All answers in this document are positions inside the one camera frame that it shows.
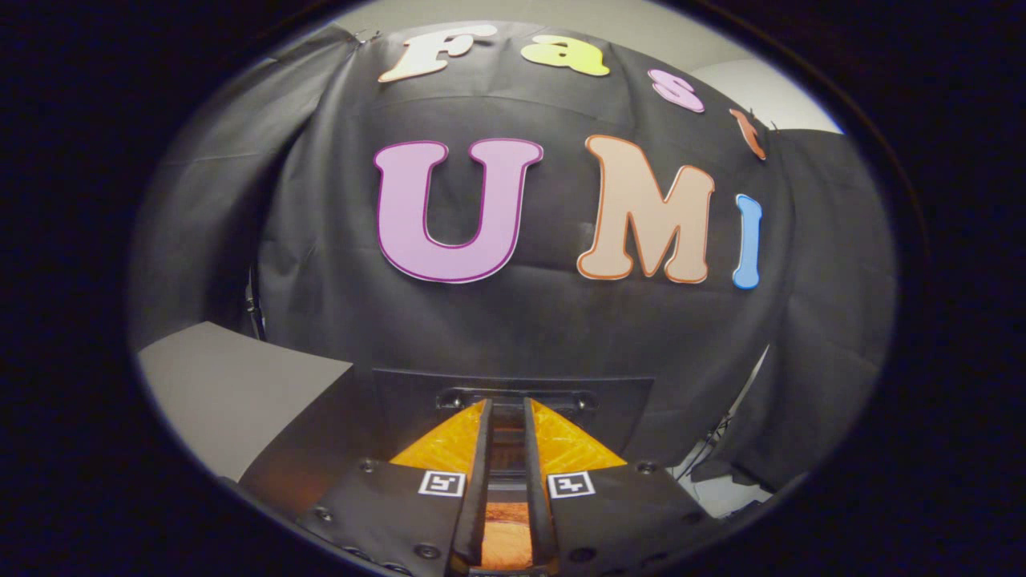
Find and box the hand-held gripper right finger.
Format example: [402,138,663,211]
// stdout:
[523,397,714,577]

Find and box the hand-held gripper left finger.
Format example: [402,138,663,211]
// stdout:
[297,398,494,577]

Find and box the orange cloth garment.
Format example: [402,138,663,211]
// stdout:
[479,425,536,571]

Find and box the black backdrop cloth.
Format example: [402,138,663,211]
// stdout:
[128,22,899,494]

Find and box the thin metal light stand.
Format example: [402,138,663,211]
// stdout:
[677,413,734,482]

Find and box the cabinet with white door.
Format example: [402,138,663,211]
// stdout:
[136,321,378,514]

